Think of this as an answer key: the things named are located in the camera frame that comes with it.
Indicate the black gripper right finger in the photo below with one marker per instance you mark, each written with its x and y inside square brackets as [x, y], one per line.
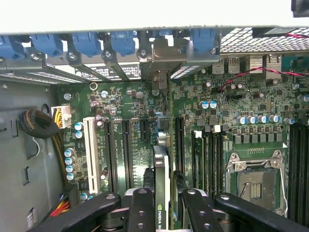
[200, 215]

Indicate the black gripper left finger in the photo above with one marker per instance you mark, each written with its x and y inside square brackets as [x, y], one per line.
[142, 212]

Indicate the green motherboard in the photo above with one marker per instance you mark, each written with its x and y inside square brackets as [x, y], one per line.
[137, 157]

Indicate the CPU socket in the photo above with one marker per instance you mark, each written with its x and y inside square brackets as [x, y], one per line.
[258, 188]

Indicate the long black expansion slot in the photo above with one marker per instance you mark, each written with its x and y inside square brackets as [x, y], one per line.
[179, 145]
[111, 154]

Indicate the black power connector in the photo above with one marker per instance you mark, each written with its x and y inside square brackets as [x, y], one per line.
[72, 193]

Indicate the white expansion slot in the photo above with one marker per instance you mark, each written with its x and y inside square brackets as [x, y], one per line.
[93, 154]

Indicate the short black expansion slot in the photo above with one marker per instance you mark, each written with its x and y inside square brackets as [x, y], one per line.
[144, 130]

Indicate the silver socket locking lever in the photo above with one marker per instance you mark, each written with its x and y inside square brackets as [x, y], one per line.
[286, 203]

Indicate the white power connector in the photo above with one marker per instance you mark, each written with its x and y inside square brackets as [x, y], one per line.
[65, 116]

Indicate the black open PC case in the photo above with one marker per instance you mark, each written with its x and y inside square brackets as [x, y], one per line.
[202, 58]

